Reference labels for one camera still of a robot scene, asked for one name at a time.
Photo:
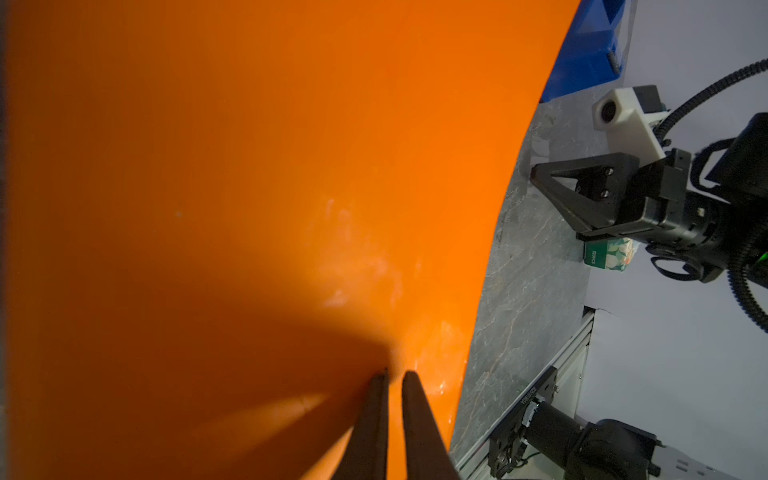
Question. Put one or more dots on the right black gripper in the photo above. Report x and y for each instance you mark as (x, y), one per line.
(659, 210)

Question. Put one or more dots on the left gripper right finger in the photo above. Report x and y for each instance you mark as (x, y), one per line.
(425, 452)

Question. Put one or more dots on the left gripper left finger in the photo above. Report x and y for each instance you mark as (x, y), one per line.
(365, 456)

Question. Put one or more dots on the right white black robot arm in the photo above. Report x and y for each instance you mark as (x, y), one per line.
(733, 170)

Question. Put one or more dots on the colourful tissue box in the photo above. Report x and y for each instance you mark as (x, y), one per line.
(613, 254)

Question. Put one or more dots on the blue tape dispenser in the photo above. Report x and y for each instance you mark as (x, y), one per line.
(590, 54)

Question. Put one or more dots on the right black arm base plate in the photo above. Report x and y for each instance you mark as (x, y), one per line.
(506, 441)

